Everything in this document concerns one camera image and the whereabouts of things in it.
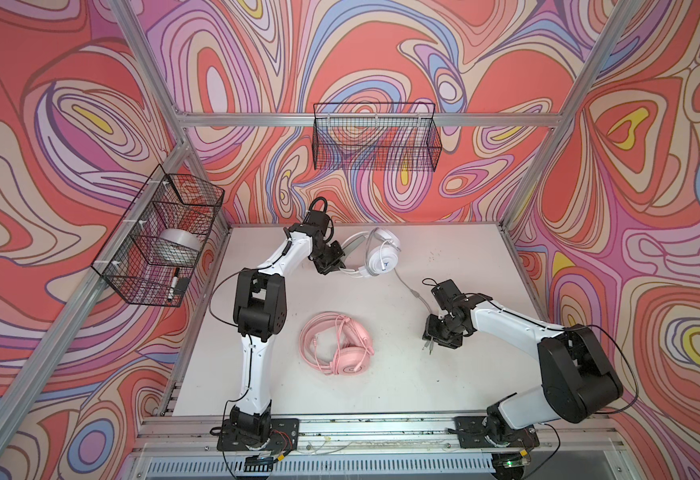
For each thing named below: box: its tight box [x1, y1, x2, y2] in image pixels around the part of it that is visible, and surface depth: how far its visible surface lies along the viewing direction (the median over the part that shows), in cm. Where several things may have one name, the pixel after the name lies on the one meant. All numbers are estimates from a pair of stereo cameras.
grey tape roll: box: [159, 228, 201, 251], surface depth 75 cm
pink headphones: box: [299, 311, 375, 376], surface depth 83 cm
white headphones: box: [339, 228, 401, 278], surface depth 88 cm
